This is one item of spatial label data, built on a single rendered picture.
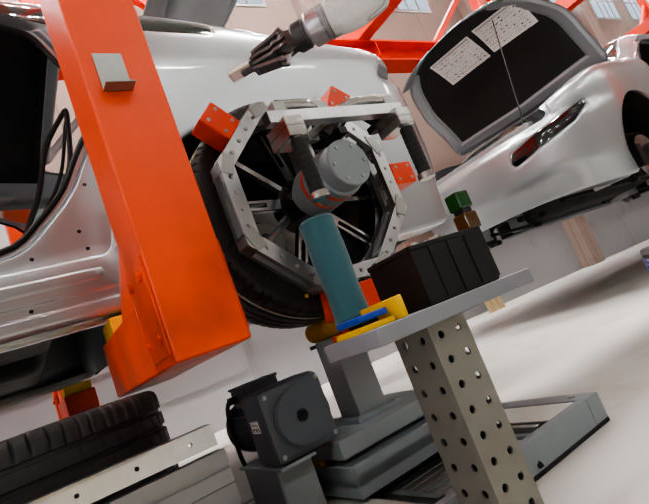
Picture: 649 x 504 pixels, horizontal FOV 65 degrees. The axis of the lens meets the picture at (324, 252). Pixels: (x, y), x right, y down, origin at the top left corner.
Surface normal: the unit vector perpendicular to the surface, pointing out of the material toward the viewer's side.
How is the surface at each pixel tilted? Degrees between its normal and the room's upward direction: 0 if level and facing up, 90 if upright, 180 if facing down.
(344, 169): 90
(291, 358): 90
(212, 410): 90
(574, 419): 90
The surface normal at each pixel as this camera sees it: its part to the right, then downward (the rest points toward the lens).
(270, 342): 0.46, -0.32
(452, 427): -0.79, 0.22
